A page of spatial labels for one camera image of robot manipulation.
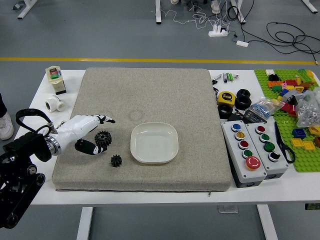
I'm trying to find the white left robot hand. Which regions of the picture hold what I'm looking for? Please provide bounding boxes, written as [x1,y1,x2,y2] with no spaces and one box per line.
[53,114,117,156]

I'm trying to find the big black gear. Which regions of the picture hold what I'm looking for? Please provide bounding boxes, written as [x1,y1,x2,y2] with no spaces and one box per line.
[94,130,113,149]

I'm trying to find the small black gear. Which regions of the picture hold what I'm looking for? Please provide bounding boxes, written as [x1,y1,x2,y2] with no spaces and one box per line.
[110,154,123,169]

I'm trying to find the white square dish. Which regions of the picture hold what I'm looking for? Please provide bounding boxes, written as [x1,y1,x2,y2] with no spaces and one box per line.
[129,122,179,165]

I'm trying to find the grey five-button control box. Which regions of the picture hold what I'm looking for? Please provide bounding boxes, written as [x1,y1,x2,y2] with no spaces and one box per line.
[221,121,268,189]

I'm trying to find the grey four-button control box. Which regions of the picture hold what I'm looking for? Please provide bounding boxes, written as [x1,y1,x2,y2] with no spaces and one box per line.
[244,121,290,180]

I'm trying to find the white pipe tee fitting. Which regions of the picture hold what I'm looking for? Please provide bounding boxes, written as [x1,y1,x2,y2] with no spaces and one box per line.
[44,94,66,113]

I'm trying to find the grey-brown mat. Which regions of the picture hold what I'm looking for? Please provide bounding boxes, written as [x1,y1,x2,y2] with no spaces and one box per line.
[51,67,232,193]

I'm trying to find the person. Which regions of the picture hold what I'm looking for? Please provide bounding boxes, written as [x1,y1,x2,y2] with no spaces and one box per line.
[0,92,15,141]

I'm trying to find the white table leg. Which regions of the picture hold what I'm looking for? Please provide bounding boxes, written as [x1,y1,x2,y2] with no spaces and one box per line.
[76,206,94,240]
[256,204,279,240]

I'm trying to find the white desk leg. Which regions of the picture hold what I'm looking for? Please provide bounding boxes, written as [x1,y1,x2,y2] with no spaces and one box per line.
[301,0,320,14]
[154,0,164,25]
[12,0,39,20]
[229,0,247,25]

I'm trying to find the black rubber tire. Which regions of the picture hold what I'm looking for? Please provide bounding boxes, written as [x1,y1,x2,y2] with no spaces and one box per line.
[236,88,252,100]
[234,96,253,110]
[217,103,235,119]

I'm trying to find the yellow tape measure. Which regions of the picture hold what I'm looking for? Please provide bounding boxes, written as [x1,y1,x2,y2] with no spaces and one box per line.
[216,90,236,106]

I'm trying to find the white power strip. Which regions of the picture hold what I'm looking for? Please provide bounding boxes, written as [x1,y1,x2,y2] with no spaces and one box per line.
[208,24,230,38]

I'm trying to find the black display module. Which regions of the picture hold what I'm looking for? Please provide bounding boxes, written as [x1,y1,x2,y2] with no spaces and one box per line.
[243,109,268,124]

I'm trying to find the clear bag of blue parts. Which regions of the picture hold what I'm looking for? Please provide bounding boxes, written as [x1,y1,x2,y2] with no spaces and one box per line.
[246,96,286,120]

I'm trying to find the green building baseplate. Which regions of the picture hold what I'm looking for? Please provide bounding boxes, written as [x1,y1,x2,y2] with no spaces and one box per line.
[254,68,320,173]

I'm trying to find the black scissors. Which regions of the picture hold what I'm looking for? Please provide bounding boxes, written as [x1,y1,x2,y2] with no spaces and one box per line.
[274,121,296,164]

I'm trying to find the big red building brick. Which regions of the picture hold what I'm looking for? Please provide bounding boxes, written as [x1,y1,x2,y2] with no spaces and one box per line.
[281,102,298,117]

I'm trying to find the grey building piece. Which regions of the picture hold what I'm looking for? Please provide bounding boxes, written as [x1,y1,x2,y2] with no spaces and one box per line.
[279,89,305,102]

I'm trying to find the blue building brick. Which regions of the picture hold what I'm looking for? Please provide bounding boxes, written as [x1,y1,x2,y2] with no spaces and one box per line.
[292,128,308,139]

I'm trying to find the clear bag of metal nuts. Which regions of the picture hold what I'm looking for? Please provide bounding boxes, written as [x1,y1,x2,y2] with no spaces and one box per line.
[295,87,320,128]

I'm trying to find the lime green building brick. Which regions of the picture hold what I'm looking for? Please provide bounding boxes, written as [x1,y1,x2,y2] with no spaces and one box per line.
[297,69,313,82]

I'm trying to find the cream switch box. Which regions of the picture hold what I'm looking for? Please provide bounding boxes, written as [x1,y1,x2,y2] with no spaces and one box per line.
[45,65,67,96]

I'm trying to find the white floor cable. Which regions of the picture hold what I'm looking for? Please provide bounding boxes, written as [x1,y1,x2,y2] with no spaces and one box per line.
[149,6,233,30]

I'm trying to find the grey under-table bracket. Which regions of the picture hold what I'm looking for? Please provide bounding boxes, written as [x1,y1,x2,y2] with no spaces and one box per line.
[216,204,239,214]

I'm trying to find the black power strip cable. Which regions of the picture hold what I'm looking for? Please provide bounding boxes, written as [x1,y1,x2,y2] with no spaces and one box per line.
[226,0,248,43]

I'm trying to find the black floor cable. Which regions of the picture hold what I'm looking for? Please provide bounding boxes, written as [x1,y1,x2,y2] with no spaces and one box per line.
[266,21,320,63]

